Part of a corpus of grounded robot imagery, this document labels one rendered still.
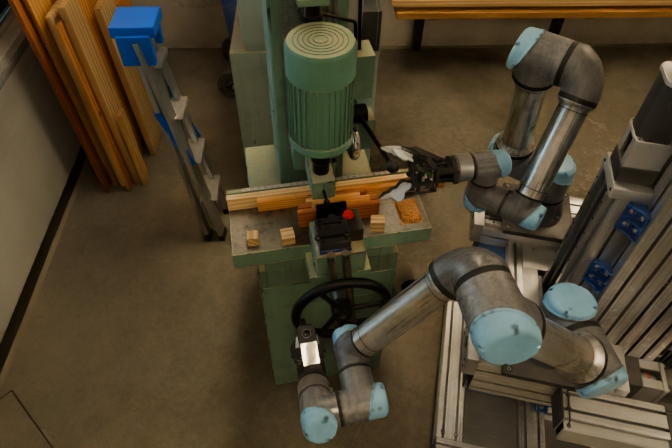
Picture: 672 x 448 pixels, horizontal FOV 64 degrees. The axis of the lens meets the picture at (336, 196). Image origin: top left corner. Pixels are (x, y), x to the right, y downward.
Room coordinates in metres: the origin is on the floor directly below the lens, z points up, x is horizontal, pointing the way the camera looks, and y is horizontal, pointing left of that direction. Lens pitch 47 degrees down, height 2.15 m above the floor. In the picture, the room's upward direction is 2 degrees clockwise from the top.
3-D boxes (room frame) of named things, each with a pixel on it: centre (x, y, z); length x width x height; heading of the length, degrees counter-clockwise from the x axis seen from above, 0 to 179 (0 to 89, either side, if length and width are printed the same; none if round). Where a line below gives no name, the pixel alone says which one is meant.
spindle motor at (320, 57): (1.14, 0.05, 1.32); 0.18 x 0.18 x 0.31
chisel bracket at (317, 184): (1.16, 0.05, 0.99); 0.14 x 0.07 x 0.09; 12
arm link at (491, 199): (1.04, -0.42, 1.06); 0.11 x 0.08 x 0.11; 55
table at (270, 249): (1.04, 0.01, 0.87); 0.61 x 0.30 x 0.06; 102
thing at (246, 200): (1.16, 0.04, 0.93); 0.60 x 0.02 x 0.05; 102
